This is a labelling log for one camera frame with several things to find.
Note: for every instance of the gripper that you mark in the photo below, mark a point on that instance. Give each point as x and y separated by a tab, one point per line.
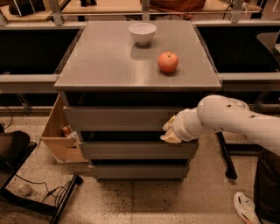
179	126

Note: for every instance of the grey top drawer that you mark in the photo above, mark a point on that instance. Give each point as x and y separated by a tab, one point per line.
119	118

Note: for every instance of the grey drawer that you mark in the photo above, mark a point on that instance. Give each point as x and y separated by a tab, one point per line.
119	118
139	171
138	150

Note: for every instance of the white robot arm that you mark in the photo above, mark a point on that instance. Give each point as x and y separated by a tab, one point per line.
216	113

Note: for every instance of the grey drawer cabinet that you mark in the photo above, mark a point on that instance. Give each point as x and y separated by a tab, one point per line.
108	69

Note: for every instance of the grey middle drawer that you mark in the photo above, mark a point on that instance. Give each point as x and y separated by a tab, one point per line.
138	150

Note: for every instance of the grey bottom drawer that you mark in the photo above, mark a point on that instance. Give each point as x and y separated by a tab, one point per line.
139	171

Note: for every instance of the red apple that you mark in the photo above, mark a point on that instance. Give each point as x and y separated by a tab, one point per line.
168	62

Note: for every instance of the black stand leg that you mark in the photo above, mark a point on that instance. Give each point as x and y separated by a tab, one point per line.
230	171

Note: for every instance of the white sneaker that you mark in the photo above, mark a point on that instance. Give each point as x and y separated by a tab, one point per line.
245	208

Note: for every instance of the white ceramic bowl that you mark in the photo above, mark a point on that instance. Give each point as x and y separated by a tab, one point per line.
142	33

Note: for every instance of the dark trouser leg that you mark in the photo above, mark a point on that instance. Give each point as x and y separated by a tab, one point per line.
267	187

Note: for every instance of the red can in box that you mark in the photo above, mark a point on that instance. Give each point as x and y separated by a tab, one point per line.
67	131

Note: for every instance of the cardboard box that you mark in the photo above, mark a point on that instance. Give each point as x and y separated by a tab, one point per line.
65	149

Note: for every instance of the grey right side rail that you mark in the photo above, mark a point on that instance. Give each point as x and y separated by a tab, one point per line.
250	82

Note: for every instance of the grey rail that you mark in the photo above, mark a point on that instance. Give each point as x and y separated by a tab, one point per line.
250	82
27	83

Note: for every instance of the black cart frame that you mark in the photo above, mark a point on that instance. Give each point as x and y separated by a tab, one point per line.
15	148

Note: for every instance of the grey left side rail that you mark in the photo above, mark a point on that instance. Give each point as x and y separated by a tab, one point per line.
27	83

